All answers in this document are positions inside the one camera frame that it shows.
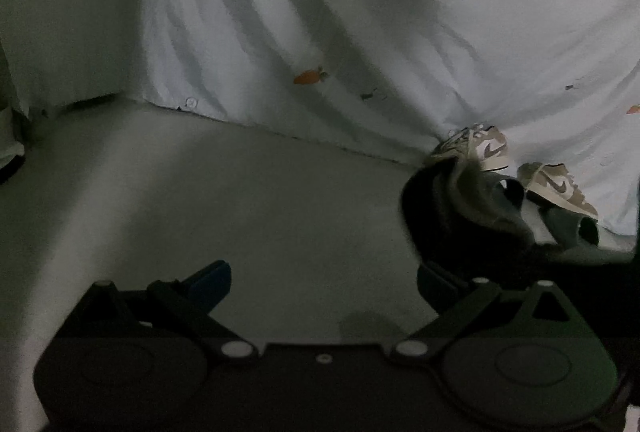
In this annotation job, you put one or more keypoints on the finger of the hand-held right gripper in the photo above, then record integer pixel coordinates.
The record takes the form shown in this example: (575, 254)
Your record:
(600, 277)

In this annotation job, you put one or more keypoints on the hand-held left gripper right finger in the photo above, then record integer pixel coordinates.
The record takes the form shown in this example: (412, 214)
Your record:
(430, 284)

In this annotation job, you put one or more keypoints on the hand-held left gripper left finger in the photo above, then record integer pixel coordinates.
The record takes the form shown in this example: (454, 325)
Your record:
(215, 277)

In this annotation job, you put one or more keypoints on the dark grey slide sandal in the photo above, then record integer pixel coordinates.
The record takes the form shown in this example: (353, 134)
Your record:
(510, 197)
(565, 224)

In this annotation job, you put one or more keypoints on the black sneaker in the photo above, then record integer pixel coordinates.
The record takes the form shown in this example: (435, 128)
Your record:
(440, 212)

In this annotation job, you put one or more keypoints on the tan and white sneaker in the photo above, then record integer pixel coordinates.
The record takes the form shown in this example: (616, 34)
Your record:
(492, 150)
(555, 184)

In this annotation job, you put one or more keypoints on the pale cloth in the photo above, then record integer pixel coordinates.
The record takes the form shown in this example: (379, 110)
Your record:
(10, 142)

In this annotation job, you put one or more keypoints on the white carrot-print sheet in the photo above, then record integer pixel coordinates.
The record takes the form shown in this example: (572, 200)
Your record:
(350, 12)

